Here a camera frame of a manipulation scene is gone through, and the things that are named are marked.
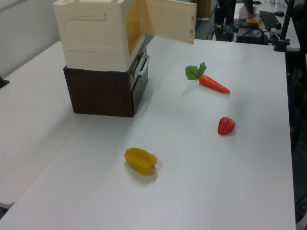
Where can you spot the cream plastic cabinet body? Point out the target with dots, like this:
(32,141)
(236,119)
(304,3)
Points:
(93,36)

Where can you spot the orange toy carrot green leaves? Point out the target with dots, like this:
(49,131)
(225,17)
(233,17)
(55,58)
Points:
(211,82)

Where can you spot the cream cabinet door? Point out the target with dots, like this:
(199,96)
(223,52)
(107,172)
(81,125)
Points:
(169,20)

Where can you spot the dark brown wooden drawer box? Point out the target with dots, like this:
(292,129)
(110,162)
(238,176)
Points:
(98,92)

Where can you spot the wooden background cabinet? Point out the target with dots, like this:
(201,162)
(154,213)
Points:
(202,8)

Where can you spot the red toy strawberry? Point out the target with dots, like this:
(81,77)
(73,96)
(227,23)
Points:
(226,125)

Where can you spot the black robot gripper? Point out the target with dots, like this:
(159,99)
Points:
(219,15)

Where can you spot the black computer keyboard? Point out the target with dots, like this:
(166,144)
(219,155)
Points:
(269,19)

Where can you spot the black computer mouse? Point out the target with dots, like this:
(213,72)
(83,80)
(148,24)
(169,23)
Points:
(279,13)

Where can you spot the flat black electronics box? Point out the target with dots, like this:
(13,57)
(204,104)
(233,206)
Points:
(251,37)

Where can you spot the yellow toy starfruit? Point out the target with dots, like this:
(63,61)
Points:
(140,161)

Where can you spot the small yellow object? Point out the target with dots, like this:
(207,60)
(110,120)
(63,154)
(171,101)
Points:
(253,21)

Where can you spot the black pole with table clamp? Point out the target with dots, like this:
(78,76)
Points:
(285,26)

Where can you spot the thin black stand pole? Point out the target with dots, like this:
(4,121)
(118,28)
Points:
(230,12)

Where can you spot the black table clamp bracket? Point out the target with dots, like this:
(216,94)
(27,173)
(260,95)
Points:
(3,82)

